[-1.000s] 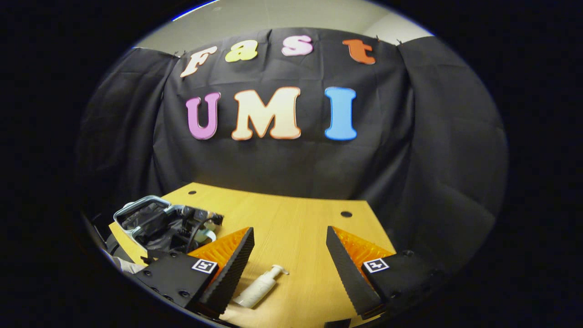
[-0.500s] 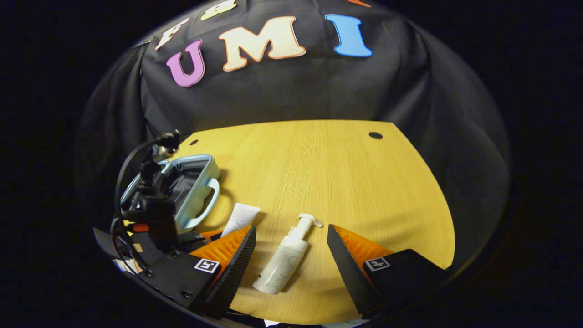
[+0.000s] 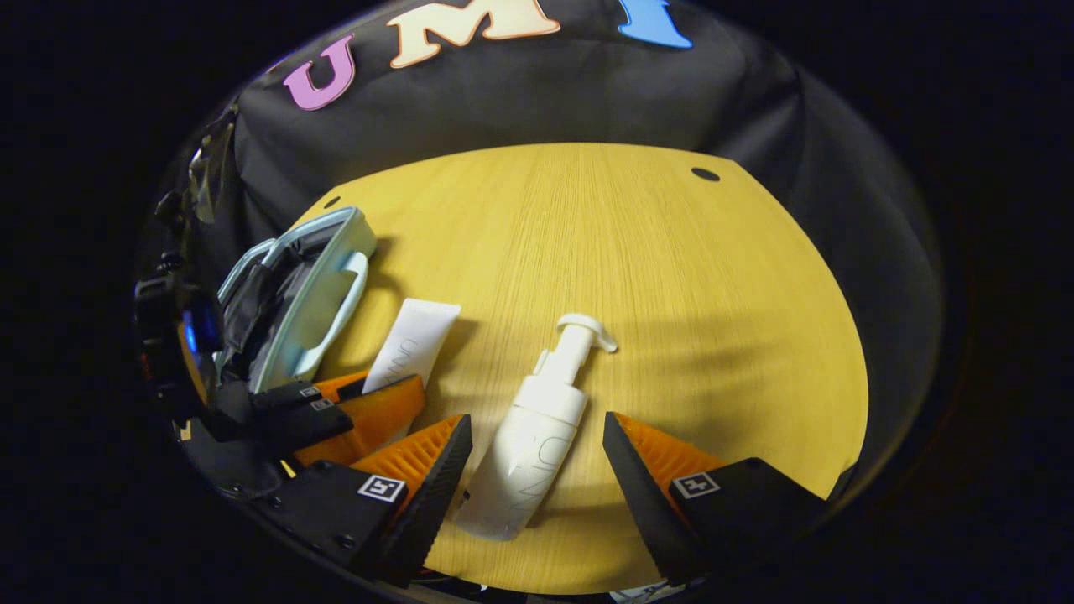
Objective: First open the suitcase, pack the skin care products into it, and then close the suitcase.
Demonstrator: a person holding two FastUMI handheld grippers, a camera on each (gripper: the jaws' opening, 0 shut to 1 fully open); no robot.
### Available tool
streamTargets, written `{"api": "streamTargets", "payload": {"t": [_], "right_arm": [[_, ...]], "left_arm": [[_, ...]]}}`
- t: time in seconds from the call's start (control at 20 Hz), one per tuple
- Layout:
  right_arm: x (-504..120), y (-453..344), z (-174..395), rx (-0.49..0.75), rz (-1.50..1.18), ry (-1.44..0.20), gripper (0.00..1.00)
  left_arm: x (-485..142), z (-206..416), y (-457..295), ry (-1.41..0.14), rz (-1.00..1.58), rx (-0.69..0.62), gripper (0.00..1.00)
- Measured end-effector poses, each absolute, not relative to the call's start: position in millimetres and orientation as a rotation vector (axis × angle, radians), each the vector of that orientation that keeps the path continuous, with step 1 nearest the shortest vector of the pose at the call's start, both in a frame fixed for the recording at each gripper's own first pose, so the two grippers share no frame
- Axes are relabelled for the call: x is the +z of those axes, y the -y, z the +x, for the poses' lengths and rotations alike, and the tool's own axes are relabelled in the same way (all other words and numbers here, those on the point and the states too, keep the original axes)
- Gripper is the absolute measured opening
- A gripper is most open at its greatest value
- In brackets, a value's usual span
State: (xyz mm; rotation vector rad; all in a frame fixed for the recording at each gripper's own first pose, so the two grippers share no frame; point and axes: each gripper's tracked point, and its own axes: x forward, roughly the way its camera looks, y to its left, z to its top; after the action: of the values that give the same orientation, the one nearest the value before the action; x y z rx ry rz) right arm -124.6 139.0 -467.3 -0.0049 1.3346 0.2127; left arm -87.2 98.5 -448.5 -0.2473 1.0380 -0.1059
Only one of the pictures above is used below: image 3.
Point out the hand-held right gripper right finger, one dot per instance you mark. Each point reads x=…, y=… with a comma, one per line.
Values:
x=642, y=503

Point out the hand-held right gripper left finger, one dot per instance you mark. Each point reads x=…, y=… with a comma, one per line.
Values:
x=436, y=503

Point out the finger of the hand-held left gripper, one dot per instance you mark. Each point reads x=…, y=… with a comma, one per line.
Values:
x=289, y=396
x=369, y=419

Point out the white squeeze tube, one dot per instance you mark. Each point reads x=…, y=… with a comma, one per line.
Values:
x=411, y=344

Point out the light blue suitcase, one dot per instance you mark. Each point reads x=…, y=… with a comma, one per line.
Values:
x=323, y=310

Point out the white pump bottle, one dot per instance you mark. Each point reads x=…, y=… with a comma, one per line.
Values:
x=529, y=453

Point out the black backdrop cloth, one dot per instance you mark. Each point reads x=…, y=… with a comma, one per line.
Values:
x=587, y=101

